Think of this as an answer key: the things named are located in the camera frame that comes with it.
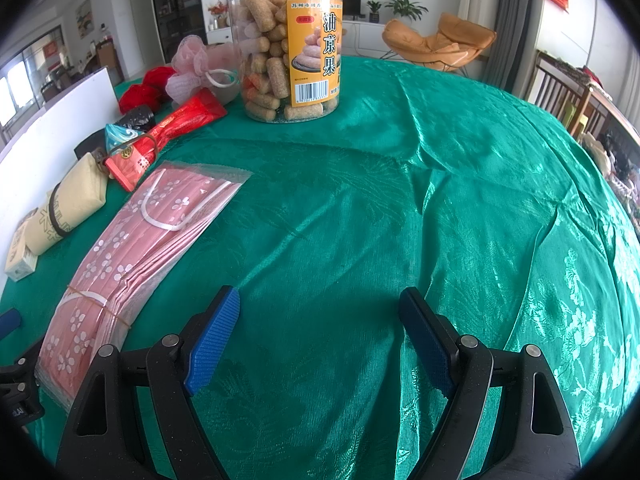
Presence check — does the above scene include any grey curtain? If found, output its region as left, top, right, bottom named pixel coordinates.
left=482, top=0, right=546, bottom=101

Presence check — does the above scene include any beige cloth bag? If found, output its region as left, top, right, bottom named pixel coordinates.
left=22, top=152, right=110, bottom=256

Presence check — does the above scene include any mixed clutter pile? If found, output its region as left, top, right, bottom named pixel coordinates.
left=580, top=130, right=640, bottom=221

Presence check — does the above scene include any teal triangular packet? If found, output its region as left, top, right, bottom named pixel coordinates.
left=104, top=124, right=143, bottom=158

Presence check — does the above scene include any beige tissue pack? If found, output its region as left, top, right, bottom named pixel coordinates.
left=5, top=210, right=40, bottom=281

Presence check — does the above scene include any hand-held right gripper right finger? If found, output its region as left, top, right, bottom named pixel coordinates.
left=398, top=287, right=583, bottom=480

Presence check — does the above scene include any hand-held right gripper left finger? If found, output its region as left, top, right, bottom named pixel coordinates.
left=55, top=286, right=242, bottom=480

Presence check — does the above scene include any black trash bag roll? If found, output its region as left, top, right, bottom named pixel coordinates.
left=121, top=105, right=157, bottom=137

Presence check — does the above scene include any clear plastic snack jar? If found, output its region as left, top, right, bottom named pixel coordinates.
left=224, top=0, right=347, bottom=123

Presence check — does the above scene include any green satin tablecloth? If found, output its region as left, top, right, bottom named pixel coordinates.
left=0, top=55, right=640, bottom=480

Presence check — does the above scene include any sliding glass door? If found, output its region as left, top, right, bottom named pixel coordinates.
left=0, top=25, right=68, bottom=136

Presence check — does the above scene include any large leafy potted plant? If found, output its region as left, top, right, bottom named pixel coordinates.
left=385, top=0, right=429, bottom=23

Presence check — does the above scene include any framed wall painting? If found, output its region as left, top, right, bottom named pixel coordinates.
left=76, top=0, right=94, bottom=38

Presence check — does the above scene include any white board panel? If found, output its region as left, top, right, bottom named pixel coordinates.
left=0, top=66, right=113, bottom=286

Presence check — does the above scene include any dark wooden bench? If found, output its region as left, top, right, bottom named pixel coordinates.
left=525, top=50, right=640, bottom=161

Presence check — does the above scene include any orange lounge chair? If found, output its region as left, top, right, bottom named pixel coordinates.
left=382, top=12, right=497, bottom=73

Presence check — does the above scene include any pink face mask packet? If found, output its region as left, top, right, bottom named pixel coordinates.
left=35, top=160, right=254, bottom=413

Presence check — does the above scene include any dark glass display cabinet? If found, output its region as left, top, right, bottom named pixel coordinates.
left=149, top=0, right=208, bottom=63

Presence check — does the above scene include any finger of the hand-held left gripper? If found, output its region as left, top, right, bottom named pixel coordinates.
left=0, top=309, right=22, bottom=342
left=0, top=338, right=46, bottom=386

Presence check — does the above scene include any pink bath loofah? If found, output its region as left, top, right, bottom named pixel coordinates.
left=165, top=35, right=240, bottom=103

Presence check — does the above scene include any red banded packet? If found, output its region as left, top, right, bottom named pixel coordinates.
left=104, top=87, right=228, bottom=192

